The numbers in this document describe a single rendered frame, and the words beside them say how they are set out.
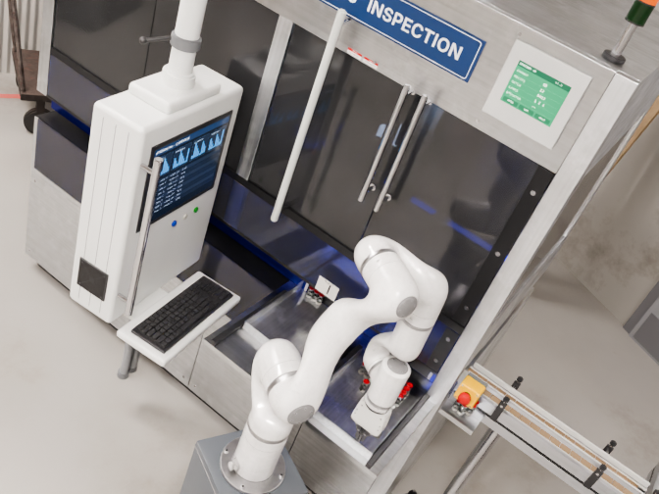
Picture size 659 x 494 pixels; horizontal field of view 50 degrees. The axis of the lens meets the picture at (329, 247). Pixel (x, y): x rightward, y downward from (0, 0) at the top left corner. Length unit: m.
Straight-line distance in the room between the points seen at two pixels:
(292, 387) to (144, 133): 0.79
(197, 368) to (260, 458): 1.21
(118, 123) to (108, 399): 1.56
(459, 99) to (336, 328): 0.74
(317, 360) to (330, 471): 1.27
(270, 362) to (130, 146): 0.71
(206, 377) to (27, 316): 0.94
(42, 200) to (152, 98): 1.49
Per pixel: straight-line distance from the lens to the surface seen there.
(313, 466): 3.00
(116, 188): 2.14
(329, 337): 1.71
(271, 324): 2.47
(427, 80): 2.06
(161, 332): 2.42
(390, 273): 1.62
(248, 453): 1.99
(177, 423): 3.25
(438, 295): 1.76
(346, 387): 2.38
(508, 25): 1.95
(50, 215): 3.48
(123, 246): 2.23
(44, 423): 3.19
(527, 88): 1.94
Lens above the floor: 2.55
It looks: 35 degrees down
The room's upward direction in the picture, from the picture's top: 22 degrees clockwise
